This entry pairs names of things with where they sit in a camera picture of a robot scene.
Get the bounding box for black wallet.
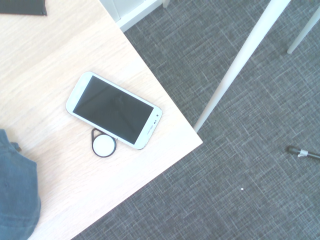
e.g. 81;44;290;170
0;0;48;17

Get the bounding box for dark blue denim cap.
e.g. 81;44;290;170
0;128;42;240

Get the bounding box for white coat rack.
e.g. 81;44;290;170
162;0;320;134

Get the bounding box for white smartphone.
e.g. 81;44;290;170
65;71;163;151

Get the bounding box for black tripod stand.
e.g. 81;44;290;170
284;145;320;161

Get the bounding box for black white round key fob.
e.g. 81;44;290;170
90;127;117;159

